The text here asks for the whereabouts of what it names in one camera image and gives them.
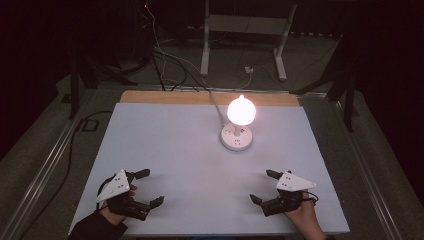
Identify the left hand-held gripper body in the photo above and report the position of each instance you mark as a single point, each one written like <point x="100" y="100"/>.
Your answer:
<point x="115" y="186"/>

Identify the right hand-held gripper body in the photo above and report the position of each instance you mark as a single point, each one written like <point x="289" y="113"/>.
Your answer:
<point x="293" y="182"/>

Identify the person's left hand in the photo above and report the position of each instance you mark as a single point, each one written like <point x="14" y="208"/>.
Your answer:
<point x="113" y="218"/>

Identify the person's right hand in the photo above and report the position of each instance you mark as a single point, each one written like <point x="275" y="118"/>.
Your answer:
<point x="306" y="218"/>

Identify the white table mat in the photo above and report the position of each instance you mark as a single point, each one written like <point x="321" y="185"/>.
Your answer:
<point x="186" y="166"/>

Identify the white round power strip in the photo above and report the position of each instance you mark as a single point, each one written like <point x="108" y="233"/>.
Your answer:
<point x="233" y="143"/>

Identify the glowing round bulb lamp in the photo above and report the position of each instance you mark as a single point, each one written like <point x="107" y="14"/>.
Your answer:
<point x="241" y="111"/>

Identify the black stand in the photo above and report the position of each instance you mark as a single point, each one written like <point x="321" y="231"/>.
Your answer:
<point x="74" y="96"/>
<point x="349" y="106"/>

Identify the white plug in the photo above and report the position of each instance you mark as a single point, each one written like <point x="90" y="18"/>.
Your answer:
<point x="248" y="70"/>

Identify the white metal stand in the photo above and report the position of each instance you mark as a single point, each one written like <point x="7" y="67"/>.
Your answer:
<point x="246" y="25"/>

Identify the metal floor rail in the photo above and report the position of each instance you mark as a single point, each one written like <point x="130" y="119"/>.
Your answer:
<point x="365" y="168"/>
<point x="40" y="181"/>

